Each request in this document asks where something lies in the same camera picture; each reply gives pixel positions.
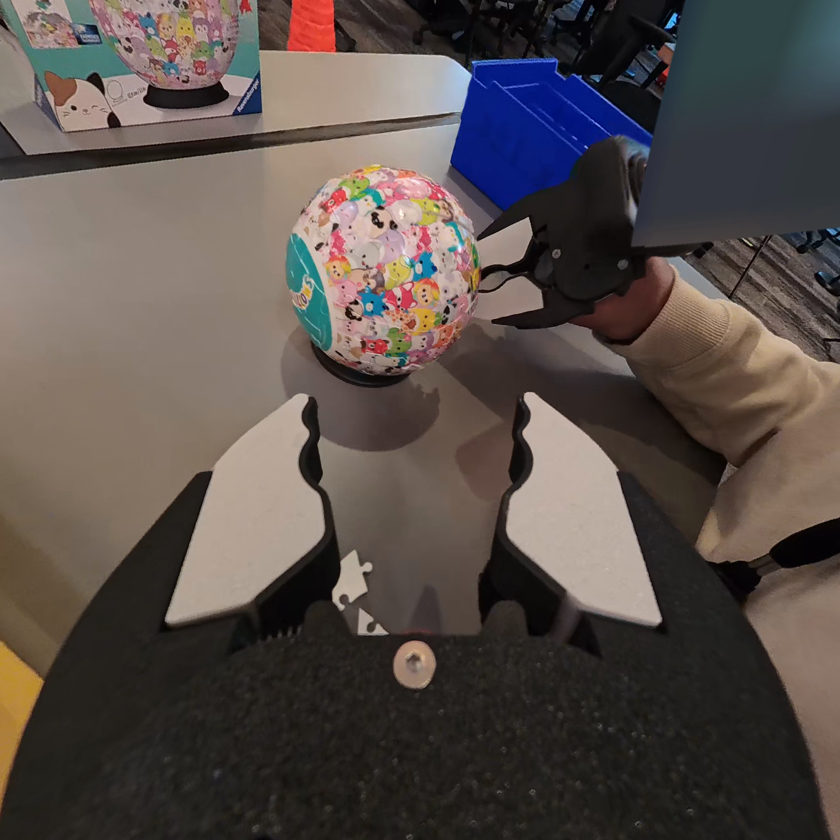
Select puzzle box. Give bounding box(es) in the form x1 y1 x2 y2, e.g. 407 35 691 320
0 0 263 133

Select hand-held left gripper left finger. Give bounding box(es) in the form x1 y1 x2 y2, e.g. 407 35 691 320
164 394 342 631

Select yellow plastic bin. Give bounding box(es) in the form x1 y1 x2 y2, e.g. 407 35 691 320
0 641 43 802

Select black ball stand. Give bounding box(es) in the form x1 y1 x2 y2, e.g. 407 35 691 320
313 344 424 388

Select beige hoodie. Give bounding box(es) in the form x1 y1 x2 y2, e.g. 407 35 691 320
696 447 840 840

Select person's right forearm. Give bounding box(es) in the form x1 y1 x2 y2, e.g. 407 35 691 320
598 269 840 500

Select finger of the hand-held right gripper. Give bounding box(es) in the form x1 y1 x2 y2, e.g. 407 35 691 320
476 213 539 279
476 276 550 329

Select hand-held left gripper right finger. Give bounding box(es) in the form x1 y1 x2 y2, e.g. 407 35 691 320
479 392 664 634

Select person's right hand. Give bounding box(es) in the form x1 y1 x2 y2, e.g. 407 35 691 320
575 256 677 346

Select colourful puzzle ball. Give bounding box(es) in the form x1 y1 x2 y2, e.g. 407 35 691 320
287 164 484 378

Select blue plastic bin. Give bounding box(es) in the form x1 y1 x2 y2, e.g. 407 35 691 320
451 57 655 214

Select orange plastic object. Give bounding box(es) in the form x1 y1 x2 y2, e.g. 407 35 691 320
287 0 340 53

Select black lanyard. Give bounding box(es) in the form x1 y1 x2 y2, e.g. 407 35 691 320
709 519 840 605

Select black office chair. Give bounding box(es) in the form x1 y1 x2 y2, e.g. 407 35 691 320
565 0 683 132

